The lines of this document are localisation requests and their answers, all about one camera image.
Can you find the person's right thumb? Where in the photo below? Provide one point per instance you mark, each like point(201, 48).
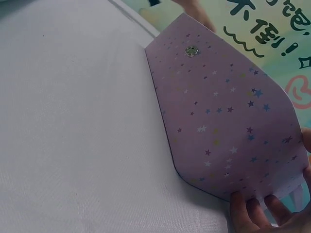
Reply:
point(307, 142)

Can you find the person's right hand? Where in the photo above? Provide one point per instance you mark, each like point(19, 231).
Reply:
point(286, 218)

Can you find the person's left hand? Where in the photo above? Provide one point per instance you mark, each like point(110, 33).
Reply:
point(194, 12)

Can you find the pink star-printed paper folder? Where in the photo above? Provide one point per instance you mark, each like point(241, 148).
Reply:
point(213, 109)

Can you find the person's right fingers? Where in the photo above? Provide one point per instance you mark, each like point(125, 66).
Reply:
point(255, 216)

